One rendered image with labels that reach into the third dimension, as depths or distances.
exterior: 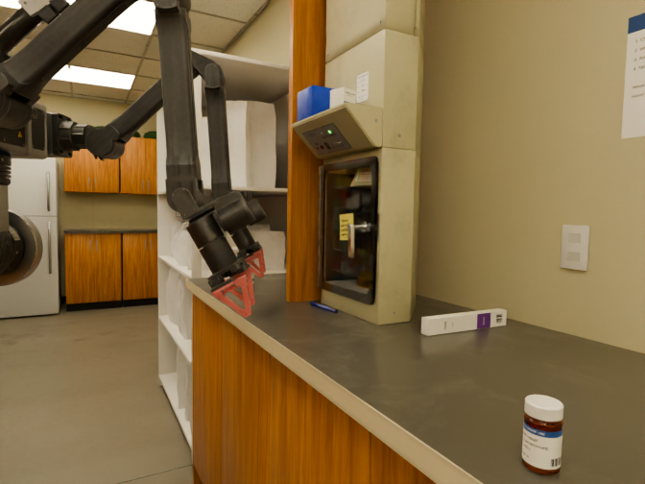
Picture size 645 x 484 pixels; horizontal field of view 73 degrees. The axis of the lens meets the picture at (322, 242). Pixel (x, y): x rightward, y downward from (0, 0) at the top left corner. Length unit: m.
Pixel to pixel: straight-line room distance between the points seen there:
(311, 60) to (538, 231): 0.88
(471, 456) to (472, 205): 1.01
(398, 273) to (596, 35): 0.76
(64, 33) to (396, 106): 0.75
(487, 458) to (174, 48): 0.83
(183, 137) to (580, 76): 0.99
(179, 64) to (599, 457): 0.89
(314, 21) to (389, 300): 0.93
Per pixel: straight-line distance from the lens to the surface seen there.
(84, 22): 0.98
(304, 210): 1.46
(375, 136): 1.16
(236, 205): 0.85
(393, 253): 1.19
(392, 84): 1.22
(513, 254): 1.41
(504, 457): 0.64
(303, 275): 1.47
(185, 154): 0.87
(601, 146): 1.29
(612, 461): 0.70
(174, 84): 0.90
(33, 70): 0.99
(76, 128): 1.50
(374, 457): 0.80
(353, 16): 1.40
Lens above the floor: 1.24
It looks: 4 degrees down
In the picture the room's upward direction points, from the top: 1 degrees clockwise
